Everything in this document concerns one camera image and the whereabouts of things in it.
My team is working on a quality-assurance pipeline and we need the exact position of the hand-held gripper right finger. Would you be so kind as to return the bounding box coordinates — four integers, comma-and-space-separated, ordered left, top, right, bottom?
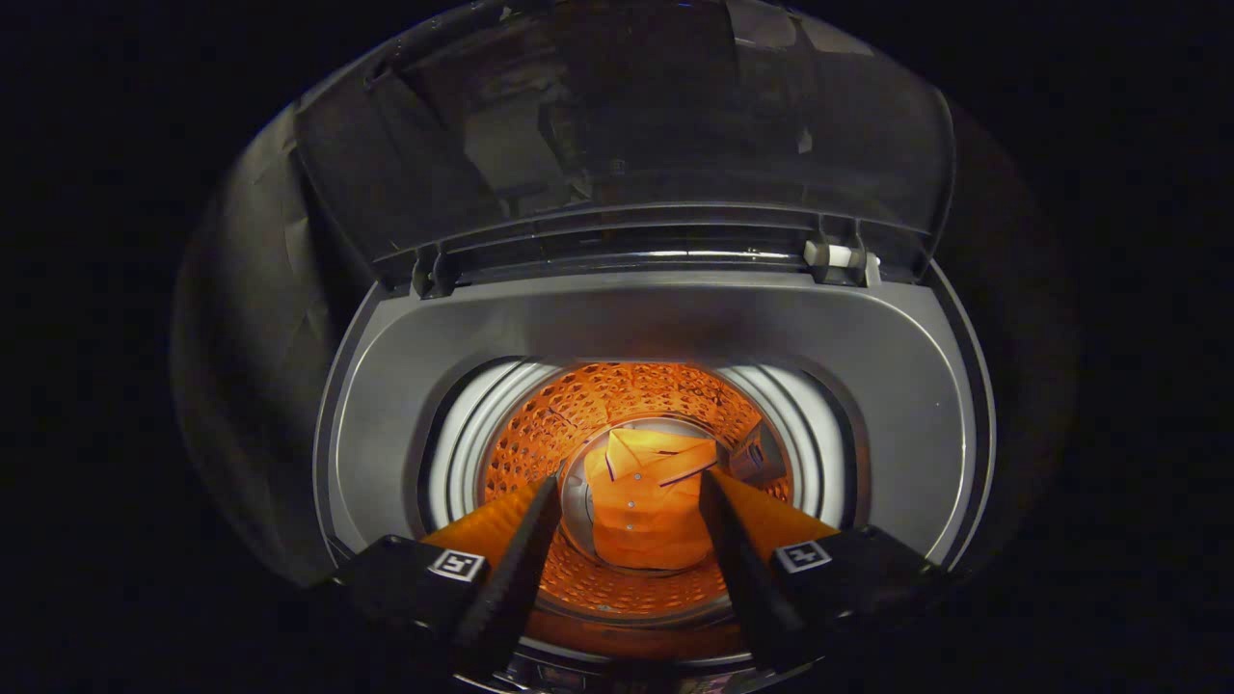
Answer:
700, 468, 953, 674

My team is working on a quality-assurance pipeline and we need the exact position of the grey washing machine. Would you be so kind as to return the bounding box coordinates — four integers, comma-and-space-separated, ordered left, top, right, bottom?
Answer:
313, 258, 996, 691

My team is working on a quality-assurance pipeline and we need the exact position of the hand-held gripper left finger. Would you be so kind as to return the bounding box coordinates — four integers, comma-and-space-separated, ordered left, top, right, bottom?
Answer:
333, 474, 562, 676

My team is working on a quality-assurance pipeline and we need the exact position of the dark glass washing machine lid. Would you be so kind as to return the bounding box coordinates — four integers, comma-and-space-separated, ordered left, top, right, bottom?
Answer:
292, 0, 958, 292

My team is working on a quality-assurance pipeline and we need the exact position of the yellow polo shirt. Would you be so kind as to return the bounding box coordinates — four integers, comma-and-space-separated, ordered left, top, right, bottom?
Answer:
583, 427, 720, 572

